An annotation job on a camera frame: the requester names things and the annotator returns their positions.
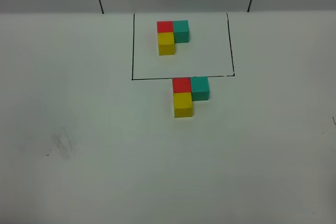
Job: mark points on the yellow template block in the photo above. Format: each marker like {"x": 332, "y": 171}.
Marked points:
{"x": 166, "y": 43}

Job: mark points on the green template block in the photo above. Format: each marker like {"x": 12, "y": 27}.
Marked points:
{"x": 181, "y": 31}

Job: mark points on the red template block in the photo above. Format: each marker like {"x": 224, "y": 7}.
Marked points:
{"x": 165, "y": 26}

